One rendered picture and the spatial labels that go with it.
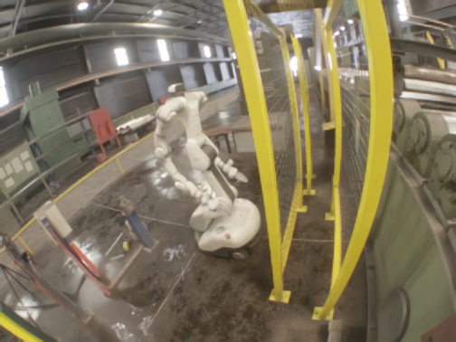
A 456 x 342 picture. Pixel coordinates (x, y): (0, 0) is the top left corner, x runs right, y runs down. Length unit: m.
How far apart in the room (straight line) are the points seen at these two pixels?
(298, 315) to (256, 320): 0.31
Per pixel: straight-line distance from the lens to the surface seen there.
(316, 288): 1.69
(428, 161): 1.23
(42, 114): 9.76
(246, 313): 1.62
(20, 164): 7.01
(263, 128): 0.63
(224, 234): 1.63
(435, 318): 1.03
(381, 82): 0.51
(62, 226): 2.43
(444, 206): 1.08
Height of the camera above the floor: 1.52
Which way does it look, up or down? 27 degrees down
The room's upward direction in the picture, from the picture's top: 14 degrees counter-clockwise
